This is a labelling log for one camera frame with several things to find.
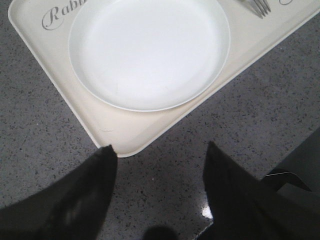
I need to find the beige rabbit serving tray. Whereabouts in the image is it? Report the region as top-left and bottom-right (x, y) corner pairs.
(8, 0), (320, 158)

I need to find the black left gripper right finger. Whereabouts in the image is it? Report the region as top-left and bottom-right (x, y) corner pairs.
(198, 141), (320, 240)

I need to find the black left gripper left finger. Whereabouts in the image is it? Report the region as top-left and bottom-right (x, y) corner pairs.
(0, 145), (118, 240)

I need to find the white round plate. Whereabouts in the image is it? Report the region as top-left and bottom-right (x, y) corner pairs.
(68, 0), (231, 112)

